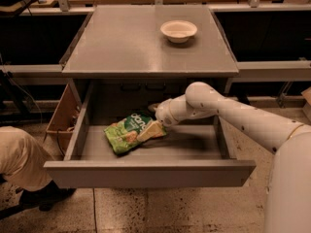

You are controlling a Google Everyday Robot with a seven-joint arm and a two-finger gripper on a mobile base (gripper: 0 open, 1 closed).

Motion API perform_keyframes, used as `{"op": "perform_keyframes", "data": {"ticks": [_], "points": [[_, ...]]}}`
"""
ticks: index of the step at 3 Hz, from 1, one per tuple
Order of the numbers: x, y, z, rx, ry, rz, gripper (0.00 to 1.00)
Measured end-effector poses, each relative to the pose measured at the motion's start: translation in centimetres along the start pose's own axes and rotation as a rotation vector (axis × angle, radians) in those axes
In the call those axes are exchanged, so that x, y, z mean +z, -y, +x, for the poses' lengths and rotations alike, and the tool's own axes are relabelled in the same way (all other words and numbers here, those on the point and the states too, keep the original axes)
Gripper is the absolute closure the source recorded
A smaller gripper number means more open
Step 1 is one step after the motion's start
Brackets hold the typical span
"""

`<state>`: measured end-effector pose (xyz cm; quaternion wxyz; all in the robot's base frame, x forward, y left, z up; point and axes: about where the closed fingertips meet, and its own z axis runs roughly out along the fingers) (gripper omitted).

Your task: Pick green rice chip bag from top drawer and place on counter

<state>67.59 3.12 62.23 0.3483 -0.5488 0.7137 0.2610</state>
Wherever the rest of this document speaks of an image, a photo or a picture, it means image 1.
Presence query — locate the green rice chip bag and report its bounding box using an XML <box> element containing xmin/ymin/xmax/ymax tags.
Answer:
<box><xmin>104</xmin><ymin>113</ymin><xmax>154</xmax><ymax>155</ymax></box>

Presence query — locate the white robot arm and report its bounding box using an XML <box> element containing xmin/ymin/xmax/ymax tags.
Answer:
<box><xmin>149</xmin><ymin>82</ymin><xmax>311</xmax><ymax>233</ymax></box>

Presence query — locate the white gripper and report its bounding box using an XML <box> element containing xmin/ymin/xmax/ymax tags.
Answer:
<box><xmin>137</xmin><ymin>99</ymin><xmax>178</xmax><ymax>142</ymax></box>

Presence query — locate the grey counter cabinet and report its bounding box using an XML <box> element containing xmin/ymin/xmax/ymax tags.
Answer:
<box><xmin>63</xmin><ymin>5</ymin><xmax>238</xmax><ymax>94</ymax></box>

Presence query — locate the brown cardboard box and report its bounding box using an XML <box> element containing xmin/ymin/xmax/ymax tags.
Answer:
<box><xmin>46</xmin><ymin>84</ymin><xmax>80</xmax><ymax>153</ymax></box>

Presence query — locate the white paper bowl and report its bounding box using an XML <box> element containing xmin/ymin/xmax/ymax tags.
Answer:
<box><xmin>160</xmin><ymin>20</ymin><xmax>197</xmax><ymax>44</ymax></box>

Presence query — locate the grey open top drawer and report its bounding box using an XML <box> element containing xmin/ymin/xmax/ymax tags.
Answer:
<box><xmin>45</xmin><ymin>81</ymin><xmax>256</xmax><ymax>188</ymax></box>

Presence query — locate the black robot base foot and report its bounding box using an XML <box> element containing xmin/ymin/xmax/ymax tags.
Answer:
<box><xmin>0</xmin><ymin>181</ymin><xmax>76</xmax><ymax>219</ymax></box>

